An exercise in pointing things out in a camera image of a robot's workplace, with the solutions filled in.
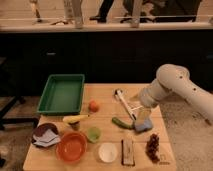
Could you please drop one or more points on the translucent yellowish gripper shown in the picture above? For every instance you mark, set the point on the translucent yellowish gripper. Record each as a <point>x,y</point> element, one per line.
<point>143,114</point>

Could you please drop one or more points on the yellow banana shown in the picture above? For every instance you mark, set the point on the yellow banana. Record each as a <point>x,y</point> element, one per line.
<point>74,119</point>

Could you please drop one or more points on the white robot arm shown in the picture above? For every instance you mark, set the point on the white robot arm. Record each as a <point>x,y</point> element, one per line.
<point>172,78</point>

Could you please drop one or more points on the green plastic cup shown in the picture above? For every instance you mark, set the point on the green plastic cup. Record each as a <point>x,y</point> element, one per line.
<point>93,134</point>

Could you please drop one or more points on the white paper cup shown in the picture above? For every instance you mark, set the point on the white paper cup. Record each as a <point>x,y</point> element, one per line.
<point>108,152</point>

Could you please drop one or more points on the small dark cup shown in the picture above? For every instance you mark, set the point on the small dark cup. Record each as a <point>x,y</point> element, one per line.
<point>75,126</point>

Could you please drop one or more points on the blue sponge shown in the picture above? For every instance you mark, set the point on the blue sponge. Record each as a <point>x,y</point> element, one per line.
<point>141,127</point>

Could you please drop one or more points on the green cucumber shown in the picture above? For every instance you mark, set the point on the green cucumber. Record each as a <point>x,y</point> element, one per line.
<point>121,124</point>

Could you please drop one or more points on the brown chocolate bar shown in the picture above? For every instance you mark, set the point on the brown chocolate bar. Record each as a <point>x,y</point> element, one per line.
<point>127,152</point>

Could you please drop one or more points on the bunch of dark grapes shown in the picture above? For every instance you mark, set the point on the bunch of dark grapes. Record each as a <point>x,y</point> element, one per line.
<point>152,148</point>

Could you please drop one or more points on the orange fruit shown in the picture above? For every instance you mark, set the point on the orange fruit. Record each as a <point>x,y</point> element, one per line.
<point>93,106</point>

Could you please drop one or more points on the orange plastic bowl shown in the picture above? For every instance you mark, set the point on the orange plastic bowl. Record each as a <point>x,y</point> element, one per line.
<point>72,147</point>

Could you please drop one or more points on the green plastic tray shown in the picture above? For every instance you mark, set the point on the green plastic tray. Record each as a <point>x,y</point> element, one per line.
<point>62,95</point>

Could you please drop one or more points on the folded white cloth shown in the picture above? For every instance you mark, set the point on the folded white cloth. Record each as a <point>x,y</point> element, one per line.
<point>47,139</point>

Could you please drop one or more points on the dark red plate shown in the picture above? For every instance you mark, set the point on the dark red plate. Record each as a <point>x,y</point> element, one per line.
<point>41,129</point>

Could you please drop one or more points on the white handled brush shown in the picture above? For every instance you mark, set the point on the white handled brush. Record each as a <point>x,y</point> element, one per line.
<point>119,94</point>

